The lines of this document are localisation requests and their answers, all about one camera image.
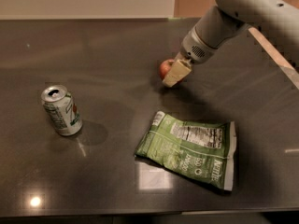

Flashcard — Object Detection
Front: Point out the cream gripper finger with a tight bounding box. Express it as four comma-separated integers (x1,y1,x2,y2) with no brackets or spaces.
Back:
162,53,192,87

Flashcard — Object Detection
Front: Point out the red apple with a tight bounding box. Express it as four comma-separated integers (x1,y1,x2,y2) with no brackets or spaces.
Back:
159,59,174,79

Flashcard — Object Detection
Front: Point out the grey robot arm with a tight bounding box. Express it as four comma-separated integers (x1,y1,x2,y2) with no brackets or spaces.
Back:
162,0,299,87

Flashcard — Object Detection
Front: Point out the green jalapeno chip bag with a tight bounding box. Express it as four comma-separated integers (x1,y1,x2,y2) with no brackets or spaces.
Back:
135,111,236,191

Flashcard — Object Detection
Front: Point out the silver green soda can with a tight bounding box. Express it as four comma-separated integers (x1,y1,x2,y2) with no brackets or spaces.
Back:
41,85,82,136

